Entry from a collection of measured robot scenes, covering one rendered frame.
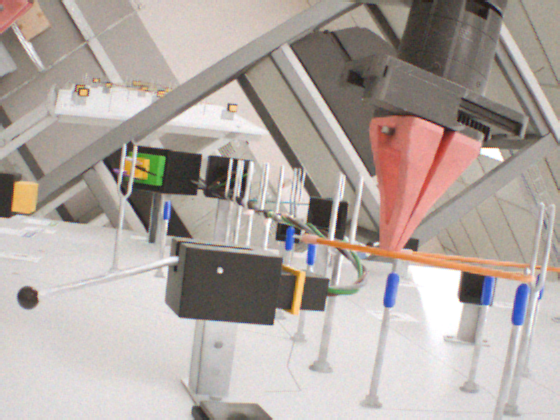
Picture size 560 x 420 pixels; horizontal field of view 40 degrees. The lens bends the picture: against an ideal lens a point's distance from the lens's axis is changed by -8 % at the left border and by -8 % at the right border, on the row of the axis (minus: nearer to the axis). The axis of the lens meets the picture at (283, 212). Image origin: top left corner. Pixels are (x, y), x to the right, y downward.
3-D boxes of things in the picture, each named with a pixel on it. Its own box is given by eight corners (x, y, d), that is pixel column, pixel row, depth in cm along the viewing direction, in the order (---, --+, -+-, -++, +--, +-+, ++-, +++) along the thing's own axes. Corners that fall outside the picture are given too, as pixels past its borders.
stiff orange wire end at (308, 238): (299, 240, 52) (300, 231, 52) (538, 285, 39) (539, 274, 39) (285, 240, 51) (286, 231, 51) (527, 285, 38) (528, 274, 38)
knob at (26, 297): (15, 305, 44) (17, 282, 43) (38, 308, 44) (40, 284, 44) (15, 311, 42) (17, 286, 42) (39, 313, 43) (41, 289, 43)
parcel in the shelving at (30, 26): (8, 14, 684) (34, -3, 687) (12, 15, 723) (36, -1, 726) (26, 42, 695) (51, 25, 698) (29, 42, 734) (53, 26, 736)
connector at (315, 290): (233, 296, 49) (238, 263, 48) (304, 301, 51) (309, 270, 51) (253, 306, 46) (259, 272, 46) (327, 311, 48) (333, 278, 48)
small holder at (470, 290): (483, 332, 82) (495, 265, 81) (490, 349, 73) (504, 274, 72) (441, 327, 82) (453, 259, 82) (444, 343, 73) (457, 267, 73)
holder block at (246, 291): (163, 302, 48) (171, 236, 48) (252, 311, 50) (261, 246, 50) (178, 318, 44) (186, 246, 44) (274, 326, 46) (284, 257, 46)
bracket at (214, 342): (180, 381, 49) (188, 304, 49) (217, 384, 50) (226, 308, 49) (197, 405, 45) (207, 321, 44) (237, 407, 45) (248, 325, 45)
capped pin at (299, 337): (311, 342, 67) (326, 240, 66) (296, 342, 66) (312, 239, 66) (300, 338, 68) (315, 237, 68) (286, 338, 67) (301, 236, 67)
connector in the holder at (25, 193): (17, 208, 79) (21, 180, 79) (35, 210, 79) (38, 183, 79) (11, 211, 75) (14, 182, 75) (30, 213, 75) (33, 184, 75)
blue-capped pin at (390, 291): (355, 401, 50) (378, 269, 50) (376, 401, 50) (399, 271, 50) (364, 408, 49) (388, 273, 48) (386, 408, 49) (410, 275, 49)
